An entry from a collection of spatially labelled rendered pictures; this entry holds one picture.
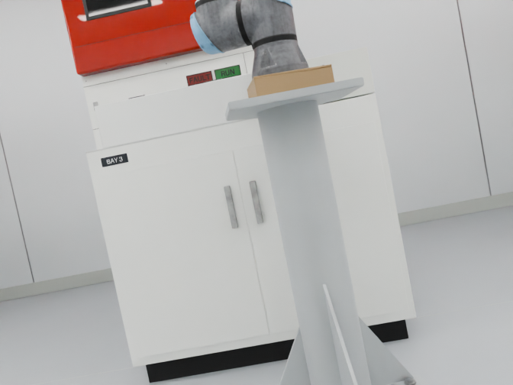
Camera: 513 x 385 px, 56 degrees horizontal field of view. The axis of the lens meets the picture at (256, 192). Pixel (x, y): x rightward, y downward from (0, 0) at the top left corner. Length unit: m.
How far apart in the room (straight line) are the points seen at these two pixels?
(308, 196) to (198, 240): 0.52
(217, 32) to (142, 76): 1.04
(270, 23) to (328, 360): 0.86
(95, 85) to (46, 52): 1.84
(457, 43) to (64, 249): 3.38
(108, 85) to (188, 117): 0.82
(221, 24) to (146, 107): 0.46
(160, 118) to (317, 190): 0.64
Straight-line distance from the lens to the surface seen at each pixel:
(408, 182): 3.79
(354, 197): 1.57
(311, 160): 1.20
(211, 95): 1.59
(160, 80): 2.28
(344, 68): 1.59
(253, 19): 1.28
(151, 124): 1.62
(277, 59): 1.23
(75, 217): 4.04
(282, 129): 1.20
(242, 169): 1.56
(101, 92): 2.35
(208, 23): 1.31
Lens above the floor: 0.67
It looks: 3 degrees down
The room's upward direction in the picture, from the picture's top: 11 degrees counter-clockwise
